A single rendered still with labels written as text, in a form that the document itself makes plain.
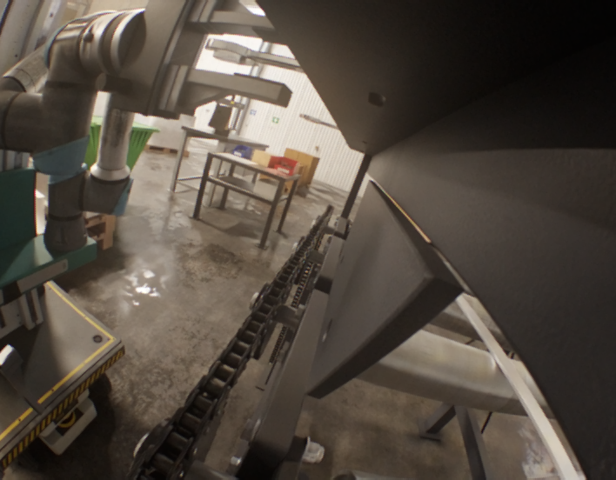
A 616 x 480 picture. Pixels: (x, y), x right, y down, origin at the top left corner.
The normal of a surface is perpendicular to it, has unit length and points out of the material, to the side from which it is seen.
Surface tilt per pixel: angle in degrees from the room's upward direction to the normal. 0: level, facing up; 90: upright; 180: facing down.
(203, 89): 90
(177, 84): 90
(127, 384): 0
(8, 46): 90
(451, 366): 48
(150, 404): 0
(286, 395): 0
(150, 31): 90
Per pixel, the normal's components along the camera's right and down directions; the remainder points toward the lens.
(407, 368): -0.06, -0.04
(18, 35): 0.93, 0.37
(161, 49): -0.18, 0.27
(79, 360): 0.33, -0.89
